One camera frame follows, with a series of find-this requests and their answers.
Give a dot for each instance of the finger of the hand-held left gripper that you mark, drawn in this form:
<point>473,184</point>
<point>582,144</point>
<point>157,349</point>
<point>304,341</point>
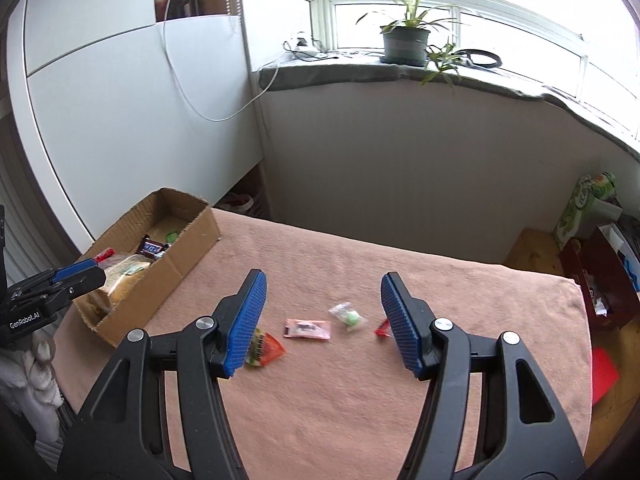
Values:
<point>85,282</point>
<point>75,270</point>

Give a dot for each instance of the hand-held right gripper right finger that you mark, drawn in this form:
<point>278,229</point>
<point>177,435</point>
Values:
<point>402,330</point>

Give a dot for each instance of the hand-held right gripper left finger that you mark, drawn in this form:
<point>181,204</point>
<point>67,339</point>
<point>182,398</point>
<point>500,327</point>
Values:
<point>247,325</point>

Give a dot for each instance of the small red snack packet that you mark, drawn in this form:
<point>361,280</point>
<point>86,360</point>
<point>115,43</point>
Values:
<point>382,330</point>

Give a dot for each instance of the colourful orange wrapper candy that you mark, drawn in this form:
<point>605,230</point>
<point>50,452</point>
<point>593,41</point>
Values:
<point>267,347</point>

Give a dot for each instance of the red dark snack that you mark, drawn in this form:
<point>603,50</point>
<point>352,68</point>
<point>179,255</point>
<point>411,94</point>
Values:
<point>105,255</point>

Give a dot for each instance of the pink candy packet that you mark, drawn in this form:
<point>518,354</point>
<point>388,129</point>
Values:
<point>306,329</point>

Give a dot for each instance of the dark brown chocolate bar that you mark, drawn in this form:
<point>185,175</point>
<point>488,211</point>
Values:
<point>151,247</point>

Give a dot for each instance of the brown cardboard box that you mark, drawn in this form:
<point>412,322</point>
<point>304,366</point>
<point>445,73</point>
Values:
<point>195,245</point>

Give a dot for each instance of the person's left hand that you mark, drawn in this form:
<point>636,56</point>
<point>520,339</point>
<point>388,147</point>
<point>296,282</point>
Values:
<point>37,380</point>

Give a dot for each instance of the white ribbed panel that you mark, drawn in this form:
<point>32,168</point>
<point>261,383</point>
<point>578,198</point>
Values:
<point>30,240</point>

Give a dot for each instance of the pink blanket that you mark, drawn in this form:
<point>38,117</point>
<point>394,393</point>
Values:
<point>325,410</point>

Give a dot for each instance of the reddish slipper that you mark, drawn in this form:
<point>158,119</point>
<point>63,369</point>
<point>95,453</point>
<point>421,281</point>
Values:
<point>240,203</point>

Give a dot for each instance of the white cabinet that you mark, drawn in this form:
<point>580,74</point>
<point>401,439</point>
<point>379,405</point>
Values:
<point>125,110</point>

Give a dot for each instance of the dark red box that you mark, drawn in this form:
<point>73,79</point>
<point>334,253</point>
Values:
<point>582,270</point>

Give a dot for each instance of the red plastic item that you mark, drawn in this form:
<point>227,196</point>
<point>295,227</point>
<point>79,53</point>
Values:
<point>602,375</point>

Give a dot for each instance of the green printed bag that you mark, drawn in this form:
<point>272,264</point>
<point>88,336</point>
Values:
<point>575,215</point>

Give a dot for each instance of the grey windowsill cover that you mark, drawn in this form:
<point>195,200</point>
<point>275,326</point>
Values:
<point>340,72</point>

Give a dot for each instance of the potted spider plant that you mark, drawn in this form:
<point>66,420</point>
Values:
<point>405,42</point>

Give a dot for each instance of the dark bottle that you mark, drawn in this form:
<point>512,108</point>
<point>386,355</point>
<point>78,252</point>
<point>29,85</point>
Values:
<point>190,5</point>

